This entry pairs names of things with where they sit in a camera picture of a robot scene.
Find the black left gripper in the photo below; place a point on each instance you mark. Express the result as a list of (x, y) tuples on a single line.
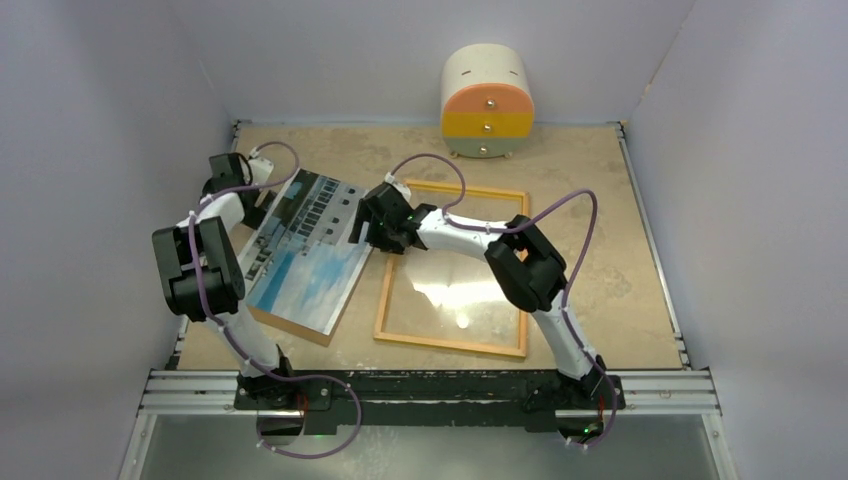
[(257, 211)]

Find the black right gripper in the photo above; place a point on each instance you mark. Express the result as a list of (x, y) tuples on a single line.
[(367, 215)]

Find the yellow wooden picture frame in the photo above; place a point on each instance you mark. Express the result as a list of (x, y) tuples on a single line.
[(384, 311)]

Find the building and sky photo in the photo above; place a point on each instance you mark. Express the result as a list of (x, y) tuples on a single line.
[(305, 265)]

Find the clear plastic sheet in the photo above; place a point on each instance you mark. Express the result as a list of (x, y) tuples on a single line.
[(457, 298)]

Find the brown backing board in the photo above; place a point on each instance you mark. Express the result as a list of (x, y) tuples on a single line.
[(298, 331)]

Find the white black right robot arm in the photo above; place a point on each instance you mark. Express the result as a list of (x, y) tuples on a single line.
[(531, 273)]

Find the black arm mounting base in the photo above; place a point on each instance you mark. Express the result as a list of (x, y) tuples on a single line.
[(538, 401)]

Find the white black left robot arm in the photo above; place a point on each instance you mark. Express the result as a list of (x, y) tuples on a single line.
[(201, 277)]

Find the round pastel drawer cabinet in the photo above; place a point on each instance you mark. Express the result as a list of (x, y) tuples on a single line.
[(487, 110)]

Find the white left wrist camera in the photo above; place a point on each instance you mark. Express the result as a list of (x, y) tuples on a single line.
[(260, 170)]

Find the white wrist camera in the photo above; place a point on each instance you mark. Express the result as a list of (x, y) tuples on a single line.
[(398, 185), (260, 170)]

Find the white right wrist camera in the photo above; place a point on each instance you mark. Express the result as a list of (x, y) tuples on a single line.
[(398, 185)]

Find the aluminium rail frame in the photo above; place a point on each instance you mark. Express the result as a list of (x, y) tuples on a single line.
[(670, 428)]

